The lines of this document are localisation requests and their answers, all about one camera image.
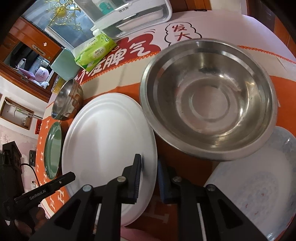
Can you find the white patterned plate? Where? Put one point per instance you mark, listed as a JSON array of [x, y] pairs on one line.
[[262, 185]]

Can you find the white red-lettered sheet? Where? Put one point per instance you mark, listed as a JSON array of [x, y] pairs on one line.
[[219, 27]]

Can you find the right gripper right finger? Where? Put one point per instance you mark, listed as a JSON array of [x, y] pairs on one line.
[[204, 213]]

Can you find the large steel bowl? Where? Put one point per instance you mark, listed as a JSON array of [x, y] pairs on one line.
[[209, 99]]

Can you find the green wet wipes pack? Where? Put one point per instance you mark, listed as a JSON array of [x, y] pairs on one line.
[[88, 54]]

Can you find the small steel bowl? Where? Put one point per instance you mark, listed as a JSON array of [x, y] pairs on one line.
[[68, 101]]

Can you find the green plate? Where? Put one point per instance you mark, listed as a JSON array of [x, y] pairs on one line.
[[52, 151]]

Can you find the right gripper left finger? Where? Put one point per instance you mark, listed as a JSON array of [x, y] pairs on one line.
[[94, 213]]

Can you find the wooden cabinet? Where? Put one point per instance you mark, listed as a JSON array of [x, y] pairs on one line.
[[27, 42]]

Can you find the mint green container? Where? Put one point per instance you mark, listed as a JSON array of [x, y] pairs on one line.
[[65, 66]]

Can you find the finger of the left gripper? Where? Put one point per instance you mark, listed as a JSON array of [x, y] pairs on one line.
[[46, 190]]

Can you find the large white plate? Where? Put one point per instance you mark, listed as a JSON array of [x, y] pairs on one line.
[[102, 140]]

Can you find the white plastic storage box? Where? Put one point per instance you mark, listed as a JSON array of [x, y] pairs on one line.
[[118, 19]]

